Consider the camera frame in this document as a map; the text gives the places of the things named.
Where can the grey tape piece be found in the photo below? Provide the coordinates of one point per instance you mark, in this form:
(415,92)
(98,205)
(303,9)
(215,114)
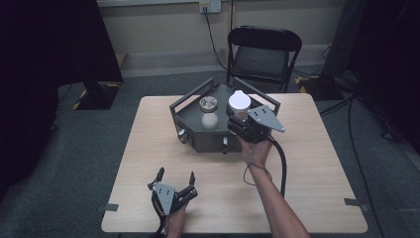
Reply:
(355,202)
(110,207)

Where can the glass shaker jar metal lid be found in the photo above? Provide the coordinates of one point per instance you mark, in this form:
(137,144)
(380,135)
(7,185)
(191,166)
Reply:
(209,112)

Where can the black base yellow stripes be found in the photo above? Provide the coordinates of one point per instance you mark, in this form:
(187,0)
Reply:
(322,87)

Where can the black curtain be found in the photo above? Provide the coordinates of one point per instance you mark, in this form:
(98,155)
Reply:
(393,66)
(49,66)

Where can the person's left hand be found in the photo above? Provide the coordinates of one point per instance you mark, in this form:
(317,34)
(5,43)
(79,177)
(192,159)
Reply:
(176,221)

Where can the dark grey corner rack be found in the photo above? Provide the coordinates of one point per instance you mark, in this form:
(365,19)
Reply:
(191,115)

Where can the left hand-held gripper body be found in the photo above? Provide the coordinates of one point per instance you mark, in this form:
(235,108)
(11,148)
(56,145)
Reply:
(166,196)

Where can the white plastic jar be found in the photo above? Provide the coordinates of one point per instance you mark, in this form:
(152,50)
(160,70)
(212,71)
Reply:
(240,104)

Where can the person's right hand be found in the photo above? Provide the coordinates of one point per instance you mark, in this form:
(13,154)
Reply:
(256,152)

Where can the black folding chair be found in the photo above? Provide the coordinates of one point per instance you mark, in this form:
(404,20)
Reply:
(262,59)

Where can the white wall socket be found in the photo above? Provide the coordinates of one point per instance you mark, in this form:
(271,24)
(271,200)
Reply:
(210,5)

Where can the black stand base yellow tape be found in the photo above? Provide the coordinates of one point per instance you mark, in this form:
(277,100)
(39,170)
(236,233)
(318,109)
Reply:
(99,95)

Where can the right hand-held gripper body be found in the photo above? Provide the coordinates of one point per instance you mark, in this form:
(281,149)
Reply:
(261,122)

